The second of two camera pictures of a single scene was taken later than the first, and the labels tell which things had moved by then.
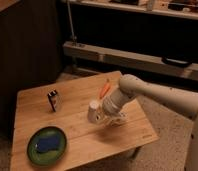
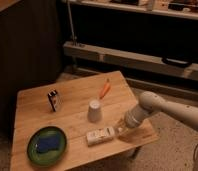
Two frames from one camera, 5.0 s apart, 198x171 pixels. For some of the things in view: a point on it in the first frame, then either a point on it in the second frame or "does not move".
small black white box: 52,97 does not move
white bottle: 112,119 to 99,136
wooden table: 64,106 does not move
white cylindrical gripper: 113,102 to 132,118
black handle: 176,62 does not move
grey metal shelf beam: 193,71 does not move
